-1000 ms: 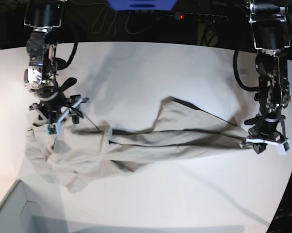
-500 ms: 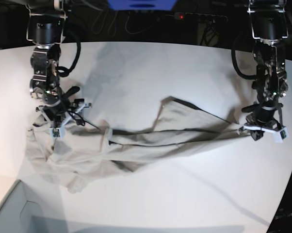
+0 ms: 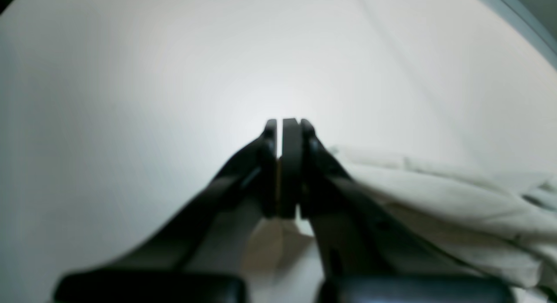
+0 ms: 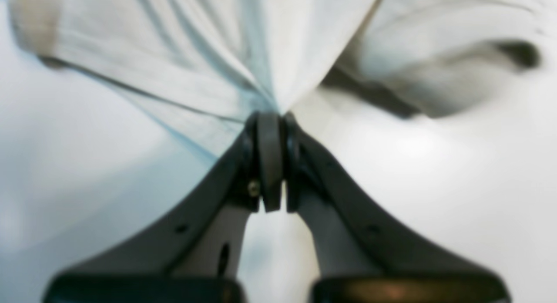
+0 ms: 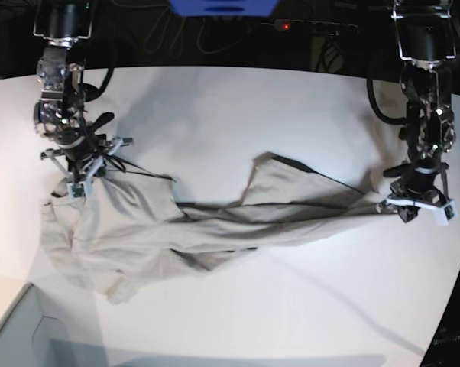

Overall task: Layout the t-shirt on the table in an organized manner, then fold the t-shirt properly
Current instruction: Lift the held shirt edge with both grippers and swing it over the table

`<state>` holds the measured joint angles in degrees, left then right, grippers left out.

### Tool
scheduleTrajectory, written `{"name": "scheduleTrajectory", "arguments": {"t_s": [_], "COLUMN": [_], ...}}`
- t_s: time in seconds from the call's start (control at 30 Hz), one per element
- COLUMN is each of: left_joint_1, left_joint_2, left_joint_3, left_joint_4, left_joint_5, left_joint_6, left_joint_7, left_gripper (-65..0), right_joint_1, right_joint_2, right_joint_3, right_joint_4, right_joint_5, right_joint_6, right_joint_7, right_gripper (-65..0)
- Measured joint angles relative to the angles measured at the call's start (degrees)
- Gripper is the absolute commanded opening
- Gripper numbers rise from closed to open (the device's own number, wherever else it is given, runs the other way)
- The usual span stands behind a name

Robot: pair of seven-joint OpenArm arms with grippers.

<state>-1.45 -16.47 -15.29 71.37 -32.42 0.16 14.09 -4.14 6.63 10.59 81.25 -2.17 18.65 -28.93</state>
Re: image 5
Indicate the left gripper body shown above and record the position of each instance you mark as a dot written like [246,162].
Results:
[418,184]

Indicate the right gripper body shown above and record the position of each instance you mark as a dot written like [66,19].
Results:
[78,150]

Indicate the grey t-shirt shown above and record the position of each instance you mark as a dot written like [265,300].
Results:
[131,231]

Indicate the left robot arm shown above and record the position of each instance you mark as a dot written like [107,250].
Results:
[426,45]

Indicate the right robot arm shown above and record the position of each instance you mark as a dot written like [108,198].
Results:
[59,113]

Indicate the blue box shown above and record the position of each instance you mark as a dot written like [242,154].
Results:
[206,8]

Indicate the black power strip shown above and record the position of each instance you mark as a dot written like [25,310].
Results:
[315,27]

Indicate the white bin at corner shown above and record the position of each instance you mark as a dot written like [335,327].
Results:
[36,330]

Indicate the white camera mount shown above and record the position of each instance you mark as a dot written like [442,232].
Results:
[443,214]
[95,168]

